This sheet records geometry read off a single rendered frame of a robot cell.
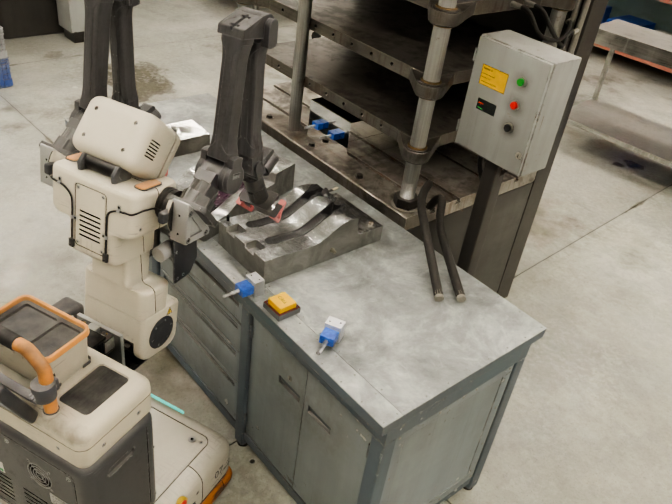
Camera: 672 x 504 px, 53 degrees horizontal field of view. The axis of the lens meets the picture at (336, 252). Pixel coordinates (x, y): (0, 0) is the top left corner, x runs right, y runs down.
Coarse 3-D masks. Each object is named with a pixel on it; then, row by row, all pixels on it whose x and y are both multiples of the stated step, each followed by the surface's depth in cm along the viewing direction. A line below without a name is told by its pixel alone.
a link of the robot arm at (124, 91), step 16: (128, 0) 175; (112, 16) 179; (128, 16) 181; (112, 32) 182; (128, 32) 183; (112, 48) 184; (128, 48) 185; (112, 64) 187; (128, 64) 188; (112, 80) 190; (128, 80) 190; (112, 96) 193; (128, 96) 192
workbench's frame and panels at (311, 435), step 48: (192, 288) 248; (192, 336) 264; (240, 336) 226; (240, 384) 237; (288, 384) 215; (336, 384) 179; (480, 384) 201; (240, 432) 250; (288, 432) 222; (336, 432) 198; (384, 432) 169; (432, 432) 198; (480, 432) 227; (288, 480) 233; (336, 480) 206; (384, 480) 191; (432, 480) 220
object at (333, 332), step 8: (328, 320) 190; (336, 320) 190; (328, 328) 189; (336, 328) 188; (344, 328) 192; (320, 336) 186; (328, 336) 186; (336, 336) 187; (328, 344) 187; (320, 352) 182
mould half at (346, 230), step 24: (240, 216) 222; (264, 216) 225; (312, 216) 223; (336, 216) 221; (360, 216) 237; (240, 240) 211; (264, 240) 213; (288, 240) 215; (312, 240) 216; (336, 240) 221; (360, 240) 229; (264, 264) 204; (288, 264) 211; (312, 264) 219
